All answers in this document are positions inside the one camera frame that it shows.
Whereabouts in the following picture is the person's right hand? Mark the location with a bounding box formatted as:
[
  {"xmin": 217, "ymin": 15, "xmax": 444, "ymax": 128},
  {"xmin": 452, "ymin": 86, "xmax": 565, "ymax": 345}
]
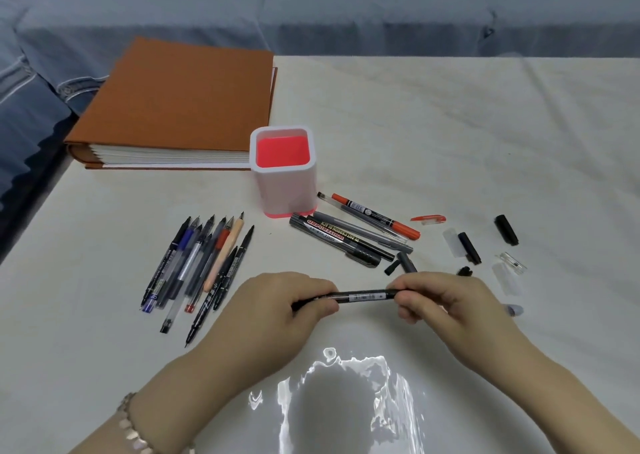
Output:
[{"xmin": 387, "ymin": 271, "xmax": 526, "ymax": 372}]

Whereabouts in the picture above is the person's left hand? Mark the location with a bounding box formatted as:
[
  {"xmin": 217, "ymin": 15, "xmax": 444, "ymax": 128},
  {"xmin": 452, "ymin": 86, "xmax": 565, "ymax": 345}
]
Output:
[{"xmin": 135, "ymin": 272, "xmax": 341, "ymax": 447}]

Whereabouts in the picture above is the pile of pen caps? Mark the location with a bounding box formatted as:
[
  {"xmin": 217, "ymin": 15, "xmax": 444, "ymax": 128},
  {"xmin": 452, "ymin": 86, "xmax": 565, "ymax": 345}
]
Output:
[{"xmin": 383, "ymin": 227, "xmax": 525, "ymax": 317}]

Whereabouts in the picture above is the clear clip pen cap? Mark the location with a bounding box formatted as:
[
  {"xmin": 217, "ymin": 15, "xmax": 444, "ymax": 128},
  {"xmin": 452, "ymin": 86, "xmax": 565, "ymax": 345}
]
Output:
[{"xmin": 495, "ymin": 252, "xmax": 529, "ymax": 275}]

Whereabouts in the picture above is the wide black pen cap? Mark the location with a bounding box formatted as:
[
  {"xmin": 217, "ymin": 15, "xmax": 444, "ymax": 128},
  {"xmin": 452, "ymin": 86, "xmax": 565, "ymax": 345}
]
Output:
[{"xmin": 494, "ymin": 214, "xmax": 520, "ymax": 247}]

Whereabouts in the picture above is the slim black marker pen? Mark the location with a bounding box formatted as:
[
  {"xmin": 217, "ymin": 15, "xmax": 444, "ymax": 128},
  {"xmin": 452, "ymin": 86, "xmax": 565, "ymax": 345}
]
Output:
[
  {"xmin": 305, "ymin": 213, "xmax": 397, "ymax": 262},
  {"xmin": 291, "ymin": 288, "xmax": 401, "ymax": 313}
]

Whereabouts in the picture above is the row of pens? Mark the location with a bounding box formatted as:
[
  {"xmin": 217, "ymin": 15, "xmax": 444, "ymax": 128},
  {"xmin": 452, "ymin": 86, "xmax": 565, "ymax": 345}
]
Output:
[{"xmin": 139, "ymin": 212, "xmax": 256, "ymax": 348}]

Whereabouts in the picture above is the black whiteboard marker pen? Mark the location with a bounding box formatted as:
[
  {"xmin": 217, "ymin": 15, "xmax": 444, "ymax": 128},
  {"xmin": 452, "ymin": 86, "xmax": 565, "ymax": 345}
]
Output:
[{"xmin": 289, "ymin": 213, "xmax": 382, "ymax": 269}]

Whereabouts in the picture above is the red black marker pen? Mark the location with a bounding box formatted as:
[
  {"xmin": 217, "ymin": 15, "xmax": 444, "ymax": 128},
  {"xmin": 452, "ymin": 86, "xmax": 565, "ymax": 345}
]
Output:
[{"xmin": 331, "ymin": 193, "xmax": 421, "ymax": 241}]

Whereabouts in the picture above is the red white pen holder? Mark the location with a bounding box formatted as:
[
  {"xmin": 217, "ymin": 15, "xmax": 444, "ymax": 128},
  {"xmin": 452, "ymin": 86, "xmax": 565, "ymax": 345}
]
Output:
[{"xmin": 249, "ymin": 126, "xmax": 318, "ymax": 218}]

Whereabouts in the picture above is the person's right forearm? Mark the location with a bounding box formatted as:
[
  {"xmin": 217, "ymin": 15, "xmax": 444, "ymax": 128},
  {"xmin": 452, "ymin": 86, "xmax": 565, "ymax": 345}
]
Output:
[{"xmin": 465, "ymin": 338, "xmax": 640, "ymax": 454}]

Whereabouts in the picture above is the white table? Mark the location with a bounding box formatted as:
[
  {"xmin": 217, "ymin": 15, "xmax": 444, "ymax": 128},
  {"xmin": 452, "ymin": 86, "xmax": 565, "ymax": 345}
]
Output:
[{"xmin": 0, "ymin": 56, "xmax": 640, "ymax": 454}]

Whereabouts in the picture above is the orange cover binder album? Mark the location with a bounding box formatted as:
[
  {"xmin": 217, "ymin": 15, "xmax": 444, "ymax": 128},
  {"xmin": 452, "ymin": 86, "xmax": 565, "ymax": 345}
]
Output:
[{"xmin": 65, "ymin": 37, "xmax": 279, "ymax": 171}]

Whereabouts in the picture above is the blue grey sofa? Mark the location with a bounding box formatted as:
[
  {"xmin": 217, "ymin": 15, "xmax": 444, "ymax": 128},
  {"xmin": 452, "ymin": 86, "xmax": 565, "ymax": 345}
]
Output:
[{"xmin": 0, "ymin": 0, "xmax": 640, "ymax": 259}]

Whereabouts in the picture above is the pale bead bracelet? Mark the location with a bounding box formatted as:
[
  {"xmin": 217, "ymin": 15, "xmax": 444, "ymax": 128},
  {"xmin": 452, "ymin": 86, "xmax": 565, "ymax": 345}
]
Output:
[{"xmin": 117, "ymin": 392, "xmax": 196, "ymax": 454}]

